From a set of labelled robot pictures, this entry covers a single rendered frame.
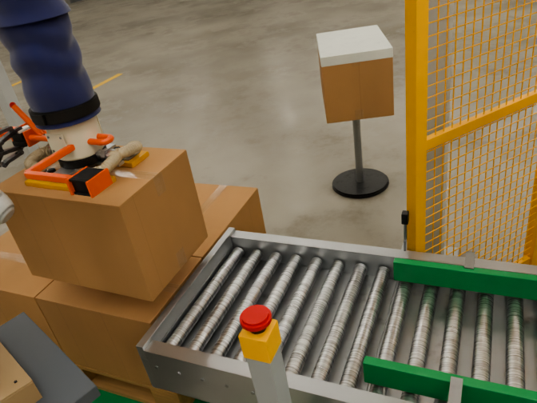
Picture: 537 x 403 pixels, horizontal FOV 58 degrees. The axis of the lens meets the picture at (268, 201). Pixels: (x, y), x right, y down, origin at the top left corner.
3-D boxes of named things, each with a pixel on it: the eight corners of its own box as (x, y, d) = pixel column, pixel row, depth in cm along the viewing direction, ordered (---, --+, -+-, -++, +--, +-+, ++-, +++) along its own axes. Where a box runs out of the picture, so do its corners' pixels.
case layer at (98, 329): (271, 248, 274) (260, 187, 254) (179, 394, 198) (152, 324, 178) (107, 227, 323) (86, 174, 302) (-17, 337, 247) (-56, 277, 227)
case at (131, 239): (208, 236, 200) (186, 149, 180) (153, 302, 170) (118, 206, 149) (97, 220, 225) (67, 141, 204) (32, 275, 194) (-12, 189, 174)
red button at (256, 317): (278, 319, 107) (276, 305, 105) (266, 342, 102) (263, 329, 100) (250, 313, 110) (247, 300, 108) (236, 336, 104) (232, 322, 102)
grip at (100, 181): (113, 183, 140) (108, 167, 137) (93, 198, 134) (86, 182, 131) (91, 180, 144) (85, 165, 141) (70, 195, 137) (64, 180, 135)
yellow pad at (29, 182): (117, 180, 166) (112, 167, 163) (97, 195, 158) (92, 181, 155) (46, 173, 180) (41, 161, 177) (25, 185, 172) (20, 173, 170)
